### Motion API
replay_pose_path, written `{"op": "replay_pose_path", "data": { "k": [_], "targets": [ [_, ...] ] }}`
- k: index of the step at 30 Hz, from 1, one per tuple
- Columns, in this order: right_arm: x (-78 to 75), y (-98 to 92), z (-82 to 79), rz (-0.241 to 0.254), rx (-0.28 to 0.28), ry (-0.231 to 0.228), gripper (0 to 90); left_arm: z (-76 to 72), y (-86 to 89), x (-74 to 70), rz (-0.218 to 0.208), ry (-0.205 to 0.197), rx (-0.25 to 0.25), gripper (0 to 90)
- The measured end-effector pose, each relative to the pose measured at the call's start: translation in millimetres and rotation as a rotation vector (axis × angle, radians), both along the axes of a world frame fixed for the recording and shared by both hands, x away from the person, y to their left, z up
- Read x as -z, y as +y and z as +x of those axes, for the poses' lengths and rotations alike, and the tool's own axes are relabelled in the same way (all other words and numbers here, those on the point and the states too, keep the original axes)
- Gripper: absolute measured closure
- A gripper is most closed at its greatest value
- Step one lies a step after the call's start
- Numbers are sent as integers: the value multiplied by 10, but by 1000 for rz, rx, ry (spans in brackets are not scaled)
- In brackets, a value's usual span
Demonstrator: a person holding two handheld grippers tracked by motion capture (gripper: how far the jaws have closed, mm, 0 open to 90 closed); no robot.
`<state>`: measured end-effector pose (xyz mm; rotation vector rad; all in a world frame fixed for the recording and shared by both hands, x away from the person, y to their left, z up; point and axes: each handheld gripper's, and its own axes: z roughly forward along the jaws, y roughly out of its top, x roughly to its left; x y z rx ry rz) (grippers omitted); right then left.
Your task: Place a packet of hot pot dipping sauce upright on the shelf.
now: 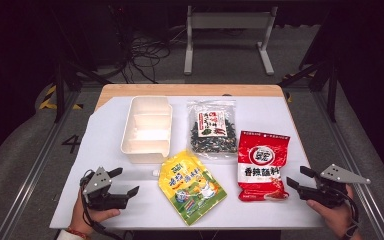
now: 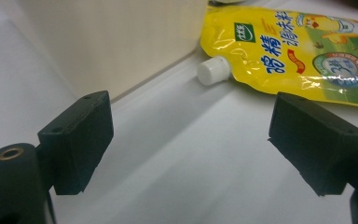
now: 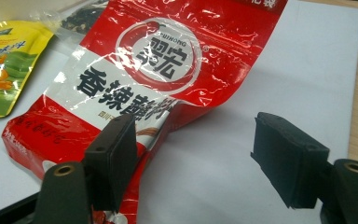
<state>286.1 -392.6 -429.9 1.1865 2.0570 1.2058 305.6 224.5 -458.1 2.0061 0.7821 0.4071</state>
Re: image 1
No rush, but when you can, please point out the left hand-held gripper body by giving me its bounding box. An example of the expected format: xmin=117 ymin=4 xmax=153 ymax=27
xmin=79 ymin=166 xmax=129 ymax=212

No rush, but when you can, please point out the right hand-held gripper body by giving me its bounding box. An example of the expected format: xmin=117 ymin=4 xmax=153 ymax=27
xmin=309 ymin=163 xmax=372 ymax=209

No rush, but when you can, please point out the red seasoning packet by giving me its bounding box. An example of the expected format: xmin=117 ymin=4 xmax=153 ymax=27
xmin=237 ymin=130 xmax=291 ymax=203

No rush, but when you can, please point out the white plastic storage box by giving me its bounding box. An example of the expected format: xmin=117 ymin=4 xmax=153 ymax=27
xmin=120 ymin=95 xmax=174 ymax=165

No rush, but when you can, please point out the clear bag of dried seaweed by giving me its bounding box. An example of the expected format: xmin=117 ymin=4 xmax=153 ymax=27
xmin=186 ymin=99 xmax=240 ymax=160

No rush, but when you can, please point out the person's right hand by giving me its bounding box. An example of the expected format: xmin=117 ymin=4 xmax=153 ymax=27
xmin=306 ymin=185 xmax=360 ymax=239

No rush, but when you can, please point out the person's left hand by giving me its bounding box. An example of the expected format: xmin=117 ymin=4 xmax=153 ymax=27
xmin=69 ymin=191 xmax=122 ymax=236

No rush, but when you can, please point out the white table mat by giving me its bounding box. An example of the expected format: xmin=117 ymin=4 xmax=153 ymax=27
xmin=49 ymin=95 xmax=325 ymax=231

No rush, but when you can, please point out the yellow green spout pouch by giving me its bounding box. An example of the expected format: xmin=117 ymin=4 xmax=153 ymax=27
xmin=152 ymin=149 xmax=229 ymax=227

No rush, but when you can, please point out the black metal stand leg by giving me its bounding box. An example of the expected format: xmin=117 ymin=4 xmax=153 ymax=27
xmin=278 ymin=56 xmax=340 ymax=124
xmin=51 ymin=56 xmax=113 ymax=124

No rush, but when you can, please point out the yellow black hazard tape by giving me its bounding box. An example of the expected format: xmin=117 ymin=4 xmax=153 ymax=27
xmin=39 ymin=84 xmax=84 ymax=111

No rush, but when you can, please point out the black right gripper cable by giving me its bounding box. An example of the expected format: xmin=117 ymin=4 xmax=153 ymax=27
xmin=333 ymin=188 xmax=362 ymax=234

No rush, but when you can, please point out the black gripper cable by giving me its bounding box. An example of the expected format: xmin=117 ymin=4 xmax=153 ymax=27
xmin=333 ymin=188 xmax=362 ymax=234
xmin=79 ymin=169 xmax=125 ymax=240

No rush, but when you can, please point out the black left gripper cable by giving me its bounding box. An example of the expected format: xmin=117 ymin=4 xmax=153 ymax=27
xmin=79 ymin=169 xmax=125 ymax=240

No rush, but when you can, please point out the aluminium floor rail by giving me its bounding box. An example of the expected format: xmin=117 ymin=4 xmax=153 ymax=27
xmin=312 ymin=89 xmax=384 ymax=240
xmin=0 ymin=89 xmax=82 ymax=240

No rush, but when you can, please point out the red bracelet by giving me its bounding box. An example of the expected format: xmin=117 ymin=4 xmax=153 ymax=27
xmin=65 ymin=226 xmax=91 ymax=240

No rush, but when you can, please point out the tangle of black floor cables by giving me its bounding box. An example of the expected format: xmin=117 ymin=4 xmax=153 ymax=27
xmin=111 ymin=26 xmax=181 ymax=85

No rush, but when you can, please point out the white metal stand frame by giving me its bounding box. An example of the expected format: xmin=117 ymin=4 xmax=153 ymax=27
xmin=183 ymin=4 xmax=279 ymax=76

